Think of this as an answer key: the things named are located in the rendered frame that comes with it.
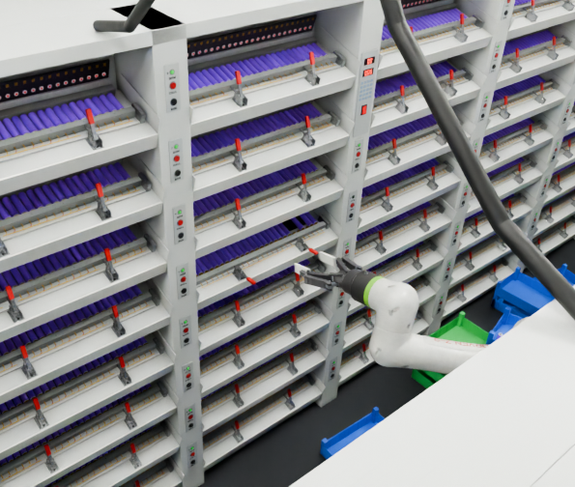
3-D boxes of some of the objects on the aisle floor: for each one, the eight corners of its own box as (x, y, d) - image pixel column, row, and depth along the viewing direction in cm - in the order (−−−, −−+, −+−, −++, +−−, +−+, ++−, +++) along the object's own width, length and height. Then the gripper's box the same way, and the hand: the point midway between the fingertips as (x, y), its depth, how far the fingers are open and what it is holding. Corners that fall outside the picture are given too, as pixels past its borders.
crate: (373, 418, 292) (376, 406, 287) (408, 450, 279) (411, 437, 274) (319, 452, 276) (321, 440, 271) (353, 487, 263) (356, 474, 259)
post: (336, 397, 301) (388, -16, 200) (321, 407, 295) (365, -13, 195) (306, 371, 313) (340, -32, 212) (290, 380, 308) (318, -28, 207)
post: (204, 482, 262) (186, 23, 162) (183, 496, 257) (151, 30, 157) (175, 448, 274) (142, 2, 174) (155, 461, 269) (108, 8, 169)
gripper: (332, 311, 190) (281, 285, 206) (387, 281, 202) (334, 259, 219) (330, 288, 187) (278, 263, 203) (387, 259, 199) (332, 238, 215)
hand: (312, 263), depth 209 cm, fingers open, 9 cm apart
